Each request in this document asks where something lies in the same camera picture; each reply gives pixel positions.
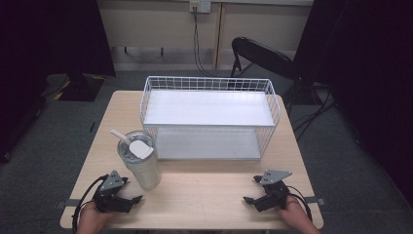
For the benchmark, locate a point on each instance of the person's left hand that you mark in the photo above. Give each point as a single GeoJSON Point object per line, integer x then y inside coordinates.
{"type": "Point", "coordinates": [91, 221]}

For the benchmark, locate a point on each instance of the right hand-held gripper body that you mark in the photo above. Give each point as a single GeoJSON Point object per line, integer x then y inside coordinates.
{"type": "Point", "coordinates": [274, 195]}

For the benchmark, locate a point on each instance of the white wall socket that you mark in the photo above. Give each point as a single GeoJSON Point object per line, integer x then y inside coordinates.
{"type": "Point", "coordinates": [200, 6]}

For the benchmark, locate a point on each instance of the black folding chair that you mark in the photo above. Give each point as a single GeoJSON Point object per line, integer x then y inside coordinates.
{"type": "Point", "coordinates": [263, 58]}

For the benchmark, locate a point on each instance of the small black floor object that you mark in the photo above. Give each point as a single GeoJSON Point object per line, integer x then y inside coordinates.
{"type": "Point", "coordinates": [92, 126]}

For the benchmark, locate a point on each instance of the person's right hand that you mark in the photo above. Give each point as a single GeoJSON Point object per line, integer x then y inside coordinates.
{"type": "Point", "coordinates": [295, 213]}

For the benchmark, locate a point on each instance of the black stand base yellow tape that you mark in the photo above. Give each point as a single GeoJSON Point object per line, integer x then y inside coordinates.
{"type": "Point", "coordinates": [79, 87]}

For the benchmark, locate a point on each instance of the black curtain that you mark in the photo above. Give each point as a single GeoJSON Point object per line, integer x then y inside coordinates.
{"type": "Point", "coordinates": [48, 35]}
{"type": "Point", "coordinates": [367, 65]}

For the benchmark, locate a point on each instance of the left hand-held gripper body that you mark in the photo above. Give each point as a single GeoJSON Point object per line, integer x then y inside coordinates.
{"type": "Point", "coordinates": [108, 198]}

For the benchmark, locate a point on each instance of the cream tumbler with straw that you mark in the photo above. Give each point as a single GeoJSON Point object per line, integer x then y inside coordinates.
{"type": "Point", "coordinates": [142, 162]}

